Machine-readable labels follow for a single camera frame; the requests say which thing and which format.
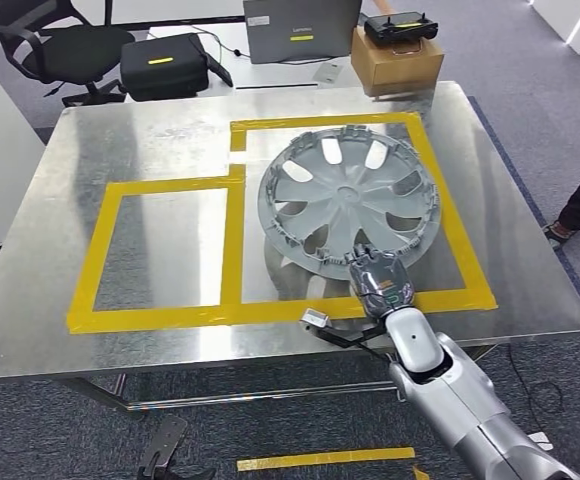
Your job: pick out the steel workbench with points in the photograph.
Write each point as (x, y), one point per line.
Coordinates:
(45, 232)

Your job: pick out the grey laptop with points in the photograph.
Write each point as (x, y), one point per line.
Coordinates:
(300, 26)

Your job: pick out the yellow workbench tape outline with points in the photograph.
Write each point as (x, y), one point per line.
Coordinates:
(233, 252)

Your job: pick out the black case with yellow label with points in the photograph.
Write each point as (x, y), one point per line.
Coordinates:
(165, 69)

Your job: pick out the grey card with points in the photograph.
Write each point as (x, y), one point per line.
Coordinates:
(328, 73)

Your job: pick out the black office chair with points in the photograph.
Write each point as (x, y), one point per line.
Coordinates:
(80, 56)

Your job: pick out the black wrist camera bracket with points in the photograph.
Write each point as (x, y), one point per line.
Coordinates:
(345, 336)

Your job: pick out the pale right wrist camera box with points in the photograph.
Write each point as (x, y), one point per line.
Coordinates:
(315, 318)

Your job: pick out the yellow floor tape marking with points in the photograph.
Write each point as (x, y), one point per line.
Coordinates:
(320, 458)

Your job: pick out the black robot foot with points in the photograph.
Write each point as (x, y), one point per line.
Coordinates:
(162, 447)

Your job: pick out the white side panel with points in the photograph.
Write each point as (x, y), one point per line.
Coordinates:
(0, 146)

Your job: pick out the grey plastic wheel cover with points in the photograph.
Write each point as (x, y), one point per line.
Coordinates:
(345, 192)

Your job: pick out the brown cardboard box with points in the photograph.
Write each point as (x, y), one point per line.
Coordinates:
(395, 69)

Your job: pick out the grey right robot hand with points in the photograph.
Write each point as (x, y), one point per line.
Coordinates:
(380, 285)

